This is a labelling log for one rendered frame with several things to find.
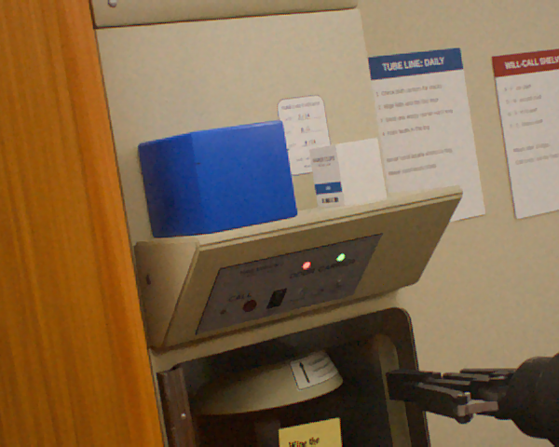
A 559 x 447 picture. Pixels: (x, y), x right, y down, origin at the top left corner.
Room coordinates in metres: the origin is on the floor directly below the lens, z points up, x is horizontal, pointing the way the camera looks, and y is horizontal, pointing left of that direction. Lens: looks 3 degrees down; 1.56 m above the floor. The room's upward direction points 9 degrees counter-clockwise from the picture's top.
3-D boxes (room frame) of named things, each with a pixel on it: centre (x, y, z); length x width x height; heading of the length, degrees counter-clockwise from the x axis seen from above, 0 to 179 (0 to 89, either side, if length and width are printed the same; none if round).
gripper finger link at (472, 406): (1.11, -0.17, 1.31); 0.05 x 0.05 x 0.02; 37
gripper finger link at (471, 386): (1.17, -0.16, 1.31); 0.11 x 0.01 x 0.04; 37
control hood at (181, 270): (1.17, -0.03, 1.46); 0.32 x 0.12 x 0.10; 125
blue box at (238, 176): (1.12, 0.05, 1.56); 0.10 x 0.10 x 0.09; 35
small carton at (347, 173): (1.21, -0.08, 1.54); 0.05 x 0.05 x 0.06; 30
